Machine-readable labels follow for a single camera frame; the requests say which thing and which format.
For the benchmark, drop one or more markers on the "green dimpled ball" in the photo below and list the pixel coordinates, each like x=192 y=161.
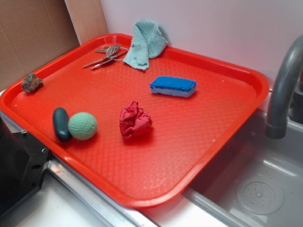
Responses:
x=82 y=126

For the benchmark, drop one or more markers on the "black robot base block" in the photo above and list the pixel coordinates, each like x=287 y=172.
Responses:
x=23 y=161

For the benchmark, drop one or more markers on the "crumpled red cloth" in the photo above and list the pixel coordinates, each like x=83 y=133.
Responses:
x=134 y=121

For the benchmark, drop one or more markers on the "red plastic tray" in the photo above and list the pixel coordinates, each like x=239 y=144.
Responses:
x=186 y=132

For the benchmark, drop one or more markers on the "blue sponge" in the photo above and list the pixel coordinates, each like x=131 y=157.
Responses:
x=173 y=86

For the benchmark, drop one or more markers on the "teal knitted cloth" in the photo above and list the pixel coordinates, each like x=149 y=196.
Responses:
x=147 y=43

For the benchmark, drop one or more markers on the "metal key bunch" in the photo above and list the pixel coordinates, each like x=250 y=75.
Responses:
x=112 y=53

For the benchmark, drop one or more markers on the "dark teal oval stone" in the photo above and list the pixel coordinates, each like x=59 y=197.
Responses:
x=60 y=124

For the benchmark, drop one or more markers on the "wooden board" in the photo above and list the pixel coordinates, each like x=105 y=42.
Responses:
x=87 y=18

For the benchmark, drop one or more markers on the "brown rough rock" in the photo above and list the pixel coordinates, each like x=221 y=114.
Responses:
x=31 y=83

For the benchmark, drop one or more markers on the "grey plastic sink basin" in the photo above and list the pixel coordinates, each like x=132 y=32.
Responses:
x=254 y=181

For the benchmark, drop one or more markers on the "grey faucet spout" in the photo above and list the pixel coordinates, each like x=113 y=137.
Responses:
x=286 y=100

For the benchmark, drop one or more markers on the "brown cardboard panel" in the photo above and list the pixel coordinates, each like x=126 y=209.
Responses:
x=32 y=34

